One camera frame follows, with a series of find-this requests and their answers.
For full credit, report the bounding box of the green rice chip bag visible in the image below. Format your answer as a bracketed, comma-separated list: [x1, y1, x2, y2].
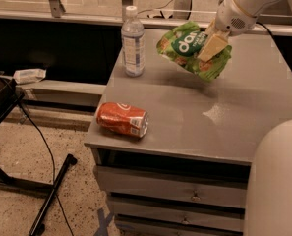
[156, 22, 232, 82]

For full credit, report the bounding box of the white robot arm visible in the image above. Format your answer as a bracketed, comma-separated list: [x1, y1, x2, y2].
[199, 0, 292, 236]

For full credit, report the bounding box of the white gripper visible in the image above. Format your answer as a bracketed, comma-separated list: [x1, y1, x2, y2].
[198, 0, 260, 62]

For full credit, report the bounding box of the black cable on floor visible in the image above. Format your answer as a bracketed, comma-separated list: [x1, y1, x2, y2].
[17, 100, 75, 236]

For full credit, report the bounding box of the grey drawer cabinet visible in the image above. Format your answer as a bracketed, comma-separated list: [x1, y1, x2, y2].
[85, 29, 292, 236]

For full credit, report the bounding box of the orange soda can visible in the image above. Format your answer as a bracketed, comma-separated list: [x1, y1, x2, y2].
[95, 102, 148, 138]

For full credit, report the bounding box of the metal railing frame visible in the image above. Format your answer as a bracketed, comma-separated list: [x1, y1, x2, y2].
[0, 0, 292, 35]

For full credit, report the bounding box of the clear plastic water bottle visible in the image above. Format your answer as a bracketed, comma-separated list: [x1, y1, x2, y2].
[121, 6, 146, 77]

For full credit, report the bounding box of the top drawer metal handle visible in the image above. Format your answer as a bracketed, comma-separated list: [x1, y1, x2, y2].
[191, 191, 201, 202]

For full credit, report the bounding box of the black stand with legs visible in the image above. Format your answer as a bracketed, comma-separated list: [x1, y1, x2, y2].
[0, 76, 79, 236]

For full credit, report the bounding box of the drawer metal handle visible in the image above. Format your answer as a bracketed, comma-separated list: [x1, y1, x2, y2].
[191, 191, 201, 202]
[181, 216, 190, 225]

